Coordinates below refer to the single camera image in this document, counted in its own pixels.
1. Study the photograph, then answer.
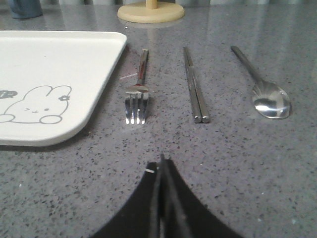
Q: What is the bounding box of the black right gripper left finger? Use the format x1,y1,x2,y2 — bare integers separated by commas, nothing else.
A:
92,162,161,238

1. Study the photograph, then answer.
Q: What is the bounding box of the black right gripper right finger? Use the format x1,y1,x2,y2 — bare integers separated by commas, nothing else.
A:
160,154,241,238

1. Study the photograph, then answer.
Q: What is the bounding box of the silver metal chopstick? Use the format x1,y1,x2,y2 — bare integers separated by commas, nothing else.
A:
189,65,211,123
183,47,202,123

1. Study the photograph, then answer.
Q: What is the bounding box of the silver metal fork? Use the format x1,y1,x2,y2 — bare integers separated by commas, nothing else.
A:
125,49,149,124

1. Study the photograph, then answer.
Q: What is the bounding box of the silver metal spoon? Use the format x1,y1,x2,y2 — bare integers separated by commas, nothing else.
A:
230,46,292,119

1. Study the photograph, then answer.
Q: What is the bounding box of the cream rabbit print tray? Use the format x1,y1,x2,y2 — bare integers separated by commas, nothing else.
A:
0,31,127,146

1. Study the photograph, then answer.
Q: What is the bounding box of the wooden mug tree stand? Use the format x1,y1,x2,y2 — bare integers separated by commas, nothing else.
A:
117,0,185,23

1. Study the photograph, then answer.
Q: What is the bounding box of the blue enamel mug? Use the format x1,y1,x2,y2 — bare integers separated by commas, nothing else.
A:
7,0,43,19

